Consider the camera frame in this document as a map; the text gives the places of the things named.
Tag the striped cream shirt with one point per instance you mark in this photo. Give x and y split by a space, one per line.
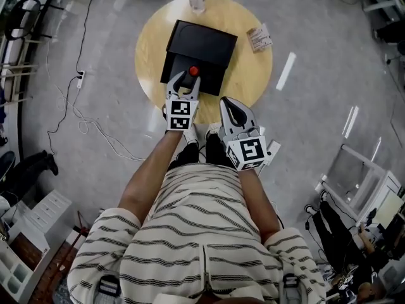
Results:
190 242

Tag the person's white shoe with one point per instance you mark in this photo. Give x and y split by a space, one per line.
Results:
212 129
190 135

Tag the white drawer cabinet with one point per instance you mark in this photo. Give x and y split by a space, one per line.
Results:
47 211

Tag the person's right forearm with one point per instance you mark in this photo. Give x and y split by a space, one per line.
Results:
257 201

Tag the black box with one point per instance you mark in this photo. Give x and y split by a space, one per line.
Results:
202 43

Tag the white frame glass table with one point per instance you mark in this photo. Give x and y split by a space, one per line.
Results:
357 182

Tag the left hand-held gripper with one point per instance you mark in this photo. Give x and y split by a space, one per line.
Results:
181 115

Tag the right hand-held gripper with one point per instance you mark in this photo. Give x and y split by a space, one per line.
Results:
248 149

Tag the black mesh chair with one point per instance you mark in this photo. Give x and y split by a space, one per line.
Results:
22 17

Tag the small red-capped bottle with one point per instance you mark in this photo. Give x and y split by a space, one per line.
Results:
193 71

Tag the person's black trousers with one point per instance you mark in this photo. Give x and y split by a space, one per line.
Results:
215 152

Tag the person's right white shoe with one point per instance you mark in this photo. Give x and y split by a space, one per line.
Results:
212 129

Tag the white square power strip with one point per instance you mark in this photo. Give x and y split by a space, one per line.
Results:
274 150

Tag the brown and white paper packet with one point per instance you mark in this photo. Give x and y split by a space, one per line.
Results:
260 38

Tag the person's left forearm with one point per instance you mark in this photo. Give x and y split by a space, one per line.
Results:
148 179

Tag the black clothing heap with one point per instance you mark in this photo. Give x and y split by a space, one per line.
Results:
31 169

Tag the person's left white shoe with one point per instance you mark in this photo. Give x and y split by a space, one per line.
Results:
190 135

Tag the white open shelf unit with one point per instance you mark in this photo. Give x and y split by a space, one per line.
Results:
14 274

